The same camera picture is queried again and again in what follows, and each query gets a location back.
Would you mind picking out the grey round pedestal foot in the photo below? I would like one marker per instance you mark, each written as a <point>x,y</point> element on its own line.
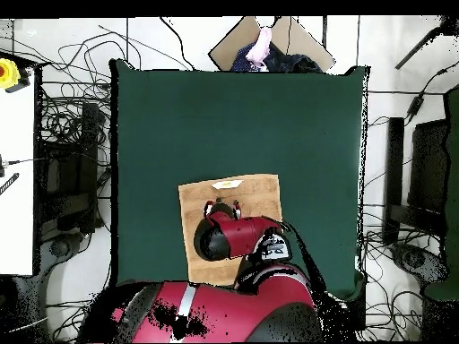
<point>414,258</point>
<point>59,248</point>

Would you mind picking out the orange terry towel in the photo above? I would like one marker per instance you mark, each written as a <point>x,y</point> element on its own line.
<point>193,215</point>

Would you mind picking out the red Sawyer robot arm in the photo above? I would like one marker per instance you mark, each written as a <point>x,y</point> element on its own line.
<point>244,311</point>

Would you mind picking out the dark green table cloth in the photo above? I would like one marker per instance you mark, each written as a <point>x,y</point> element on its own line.
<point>161,107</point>

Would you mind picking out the yellow emergency stop button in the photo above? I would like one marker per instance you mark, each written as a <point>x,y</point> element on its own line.
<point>8,73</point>

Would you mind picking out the brown cardboard box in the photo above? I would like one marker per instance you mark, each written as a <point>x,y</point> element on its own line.
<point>229,50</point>

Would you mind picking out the black flat panel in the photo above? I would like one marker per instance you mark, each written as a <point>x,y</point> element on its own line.
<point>428,165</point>

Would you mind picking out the pink cloth item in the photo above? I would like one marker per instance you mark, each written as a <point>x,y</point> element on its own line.
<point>260,46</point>

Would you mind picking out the white side table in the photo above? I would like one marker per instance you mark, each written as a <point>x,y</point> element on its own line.
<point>16,179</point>

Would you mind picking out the black equipment box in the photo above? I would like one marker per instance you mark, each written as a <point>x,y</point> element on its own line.
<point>71,179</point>

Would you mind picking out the black thin rod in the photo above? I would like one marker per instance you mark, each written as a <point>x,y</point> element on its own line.
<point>419,46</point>

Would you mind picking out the black upright bar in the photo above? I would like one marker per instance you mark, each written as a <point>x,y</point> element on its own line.
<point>394,161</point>

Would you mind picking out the dark blue laundry pile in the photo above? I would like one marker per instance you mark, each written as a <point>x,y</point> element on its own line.
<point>287,62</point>

